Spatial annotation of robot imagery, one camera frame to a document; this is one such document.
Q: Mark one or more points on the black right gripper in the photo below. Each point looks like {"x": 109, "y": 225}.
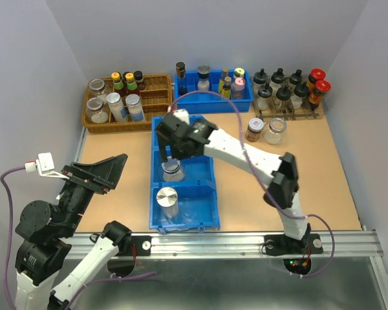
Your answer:
{"x": 176, "y": 152}

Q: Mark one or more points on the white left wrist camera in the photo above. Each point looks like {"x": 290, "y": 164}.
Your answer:
{"x": 44, "y": 166}

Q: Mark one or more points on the yellow-label bottle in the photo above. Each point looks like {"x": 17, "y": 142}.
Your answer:
{"x": 226, "y": 87}
{"x": 224, "y": 74}

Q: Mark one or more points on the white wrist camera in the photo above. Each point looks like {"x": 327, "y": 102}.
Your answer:
{"x": 182, "y": 114}
{"x": 44, "y": 166}

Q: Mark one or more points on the tall silver-lid salt jar right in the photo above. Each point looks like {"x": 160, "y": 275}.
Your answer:
{"x": 134, "y": 105}

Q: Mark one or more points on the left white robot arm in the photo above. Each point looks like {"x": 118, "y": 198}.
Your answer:
{"x": 44, "y": 227}

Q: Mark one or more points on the blue three-compartment plastic bin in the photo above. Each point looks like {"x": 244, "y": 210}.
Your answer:
{"x": 197, "y": 192}

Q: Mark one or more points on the round open-top glass jar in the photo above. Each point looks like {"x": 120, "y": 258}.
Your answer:
{"x": 172, "y": 171}

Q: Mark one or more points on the red-lid sauce jar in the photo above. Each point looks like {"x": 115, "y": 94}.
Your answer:
{"x": 321, "y": 88}
{"x": 315, "y": 75}

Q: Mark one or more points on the green-lid jar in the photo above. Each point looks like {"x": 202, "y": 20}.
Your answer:
{"x": 238, "y": 73}

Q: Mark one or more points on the tall silver-lid salt jar left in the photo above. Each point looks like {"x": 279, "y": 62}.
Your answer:
{"x": 116, "y": 105}

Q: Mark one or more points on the aluminium table edge rail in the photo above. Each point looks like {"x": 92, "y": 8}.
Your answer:
{"x": 250, "y": 245}

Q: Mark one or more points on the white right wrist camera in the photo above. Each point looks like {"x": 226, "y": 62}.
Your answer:
{"x": 182, "y": 114}

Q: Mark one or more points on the red-white-lid chili jar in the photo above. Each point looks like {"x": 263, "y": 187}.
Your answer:
{"x": 255, "y": 127}

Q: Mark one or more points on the yellow-cap green-label sauce bottle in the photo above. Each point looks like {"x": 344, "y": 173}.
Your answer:
{"x": 118, "y": 84}
{"x": 132, "y": 87}

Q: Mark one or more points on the red-lid sauce jar back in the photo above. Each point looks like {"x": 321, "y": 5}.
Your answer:
{"x": 315, "y": 75}

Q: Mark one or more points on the yellow-label bottle front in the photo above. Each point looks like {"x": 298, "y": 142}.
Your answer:
{"x": 226, "y": 87}

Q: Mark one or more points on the yellow-label bottle back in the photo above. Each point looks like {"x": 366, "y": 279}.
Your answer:
{"x": 224, "y": 74}

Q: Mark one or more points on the tall silver-lid glass jar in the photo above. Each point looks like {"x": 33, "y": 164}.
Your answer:
{"x": 166, "y": 205}

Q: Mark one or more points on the tall black-cap grinder bottle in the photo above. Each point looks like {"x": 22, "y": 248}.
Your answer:
{"x": 181, "y": 78}

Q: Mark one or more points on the black-cap dispenser bottle back middle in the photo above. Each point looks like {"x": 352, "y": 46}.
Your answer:
{"x": 277, "y": 79}

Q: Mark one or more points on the blue plastic tray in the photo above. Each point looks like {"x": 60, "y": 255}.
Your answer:
{"x": 207, "y": 103}

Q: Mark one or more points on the black-cap dispenser bottle front right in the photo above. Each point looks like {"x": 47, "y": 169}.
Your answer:
{"x": 300, "y": 93}

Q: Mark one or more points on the clear acrylic bottle rack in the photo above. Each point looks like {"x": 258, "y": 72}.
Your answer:
{"x": 304, "y": 112}

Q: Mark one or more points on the black-cap dispenser bottle front middle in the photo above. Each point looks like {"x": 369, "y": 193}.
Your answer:
{"x": 282, "y": 95}

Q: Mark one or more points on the silver-top salt shaker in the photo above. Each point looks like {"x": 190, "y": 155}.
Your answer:
{"x": 203, "y": 72}

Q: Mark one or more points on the red-lid sauce jar front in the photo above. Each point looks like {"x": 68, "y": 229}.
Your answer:
{"x": 321, "y": 88}

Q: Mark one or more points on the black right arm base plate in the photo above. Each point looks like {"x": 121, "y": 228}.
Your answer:
{"x": 279, "y": 244}

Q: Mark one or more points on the round glass jar in basket back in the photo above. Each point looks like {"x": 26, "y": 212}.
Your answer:
{"x": 98, "y": 88}

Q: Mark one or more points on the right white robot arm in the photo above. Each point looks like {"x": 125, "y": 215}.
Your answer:
{"x": 276, "y": 173}

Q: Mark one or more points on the yellow-cap green-label sauce bottle right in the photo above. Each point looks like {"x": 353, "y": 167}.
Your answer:
{"x": 132, "y": 87}

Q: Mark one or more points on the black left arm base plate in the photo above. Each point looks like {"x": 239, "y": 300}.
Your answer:
{"x": 135, "y": 245}

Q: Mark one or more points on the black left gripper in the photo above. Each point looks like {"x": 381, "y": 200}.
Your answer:
{"x": 103, "y": 174}

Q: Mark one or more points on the black-cap dispenser bottle front left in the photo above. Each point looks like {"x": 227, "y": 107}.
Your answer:
{"x": 264, "y": 94}

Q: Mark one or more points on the dark-cap brown sauce bottle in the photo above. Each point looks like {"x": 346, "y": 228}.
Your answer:
{"x": 139, "y": 78}

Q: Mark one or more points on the yellow-cap green-label sauce bottle left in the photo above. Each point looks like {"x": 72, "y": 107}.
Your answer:
{"x": 118, "y": 84}

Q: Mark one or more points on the black-cap dispenser bottle back right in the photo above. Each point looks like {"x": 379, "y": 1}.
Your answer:
{"x": 295, "y": 78}

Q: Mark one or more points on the pink-lid jar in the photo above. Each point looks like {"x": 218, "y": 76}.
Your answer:
{"x": 238, "y": 87}

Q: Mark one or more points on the brown wicker basket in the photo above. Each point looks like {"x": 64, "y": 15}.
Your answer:
{"x": 155, "y": 99}

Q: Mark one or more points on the tall silver-lid salt jar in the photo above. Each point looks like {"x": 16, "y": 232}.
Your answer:
{"x": 116, "y": 105}
{"x": 134, "y": 105}

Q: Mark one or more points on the black-cap dispenser bottle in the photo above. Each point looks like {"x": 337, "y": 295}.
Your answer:
{"x": 300, "y": 93}
{"x": 282, "y": 95}
{"x": 264, "y": 94}
{"x": 295, "y": 78}
{"x": 277, "y": 79}
{"x": 260, "y": 77}

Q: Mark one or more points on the round glass jar in basket front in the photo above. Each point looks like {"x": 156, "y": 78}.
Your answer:
{"x": 96, "y": 111}

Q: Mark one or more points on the black-cap dispenser bottle back left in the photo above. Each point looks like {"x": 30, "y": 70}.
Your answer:
{"x": 260, "y": 77}

